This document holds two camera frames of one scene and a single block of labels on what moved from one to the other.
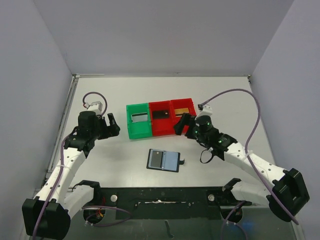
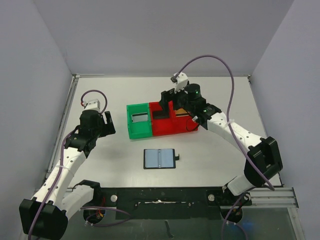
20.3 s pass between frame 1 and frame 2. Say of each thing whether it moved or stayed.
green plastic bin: stayed
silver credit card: stayed
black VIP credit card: moved
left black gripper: stayed
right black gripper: moved
